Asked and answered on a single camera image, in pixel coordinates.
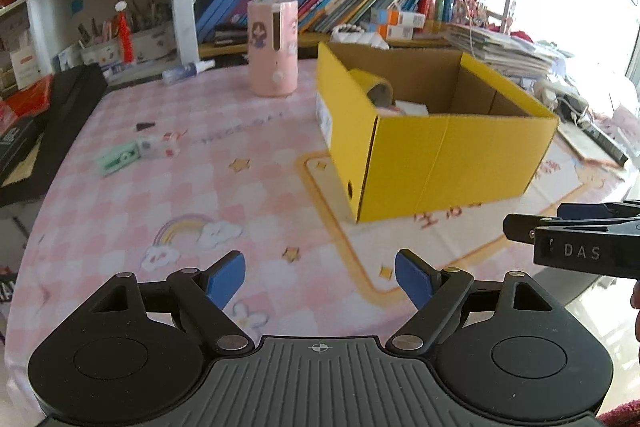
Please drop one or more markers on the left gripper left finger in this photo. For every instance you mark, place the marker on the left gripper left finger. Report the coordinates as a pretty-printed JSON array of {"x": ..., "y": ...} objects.
[{"x": 201, "y": 298}]

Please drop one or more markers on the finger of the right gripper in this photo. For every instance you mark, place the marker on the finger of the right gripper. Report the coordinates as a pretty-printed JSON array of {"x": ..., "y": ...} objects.
[
  {"x": 526, "y": 228},
  {"x": 602, "y": 210}
]

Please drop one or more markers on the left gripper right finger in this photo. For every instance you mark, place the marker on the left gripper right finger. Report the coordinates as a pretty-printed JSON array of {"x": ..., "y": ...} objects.
[{"x": 438, "y": 297}]

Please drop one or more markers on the mint green stapler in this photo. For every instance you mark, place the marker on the mint green stapler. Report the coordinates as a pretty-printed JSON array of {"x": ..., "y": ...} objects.
[{"x": 118, "y": 158}]

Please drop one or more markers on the white staples box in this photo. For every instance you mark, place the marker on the white staples box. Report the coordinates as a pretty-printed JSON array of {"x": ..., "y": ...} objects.
[{"x": 156, "y": 146}]

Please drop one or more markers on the person's right hand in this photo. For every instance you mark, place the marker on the person's right hand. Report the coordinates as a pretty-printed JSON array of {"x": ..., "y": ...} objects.
[{"x": 635, "y": 304}]

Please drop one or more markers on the pink checkered tablecloth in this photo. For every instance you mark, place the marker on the pink checkered tablecloth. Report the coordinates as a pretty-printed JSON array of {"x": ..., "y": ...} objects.
[{"x": 253, "y": 176}]

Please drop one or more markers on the yellow cardboard box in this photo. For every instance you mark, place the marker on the yellow cardboard box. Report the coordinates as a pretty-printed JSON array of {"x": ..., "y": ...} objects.
[{"x": 417, "y": 130}]

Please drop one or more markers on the stack of newspapers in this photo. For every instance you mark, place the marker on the stack of newspapers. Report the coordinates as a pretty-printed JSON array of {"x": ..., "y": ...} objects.
[{"x": 509, "y": 56}]

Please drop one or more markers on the small black wedge piece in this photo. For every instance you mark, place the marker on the small black wedge piece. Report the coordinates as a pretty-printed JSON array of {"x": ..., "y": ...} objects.
[{"x": 144, "y": 125}]

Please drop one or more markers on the small spray bottle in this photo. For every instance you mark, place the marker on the small spray bottle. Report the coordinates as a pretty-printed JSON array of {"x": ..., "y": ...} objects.
[{"x": 178, "y": 74}]

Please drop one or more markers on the black Yamaha keyboard piano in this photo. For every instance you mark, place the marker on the black Yamaha keyboard piano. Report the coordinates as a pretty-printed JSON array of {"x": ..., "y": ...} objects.
[{"x": 75, "y": 93}]

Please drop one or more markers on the red flat packet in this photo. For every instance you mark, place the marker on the red flat packet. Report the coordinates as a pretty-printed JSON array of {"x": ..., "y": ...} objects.
[{"x": 31, "y": 101}]

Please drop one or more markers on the white pen holder left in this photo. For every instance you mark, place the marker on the white pen holder left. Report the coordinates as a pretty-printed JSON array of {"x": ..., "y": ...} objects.
[{"x": 100, "y": 44}]

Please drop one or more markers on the red tassel ornament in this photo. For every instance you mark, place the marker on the red tassel ornament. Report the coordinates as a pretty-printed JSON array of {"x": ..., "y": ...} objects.
[{"x": 124, "y": 32}]

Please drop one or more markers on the pink cartoon humidifier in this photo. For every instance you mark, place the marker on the pink cartoon humidifier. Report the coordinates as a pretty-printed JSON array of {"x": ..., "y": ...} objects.
[{"x": 272, "y": 47}]

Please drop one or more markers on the white drinking straws box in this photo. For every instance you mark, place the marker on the white drinking straws box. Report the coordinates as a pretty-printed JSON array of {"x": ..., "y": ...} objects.
[{"x": 25, "y": 66}]

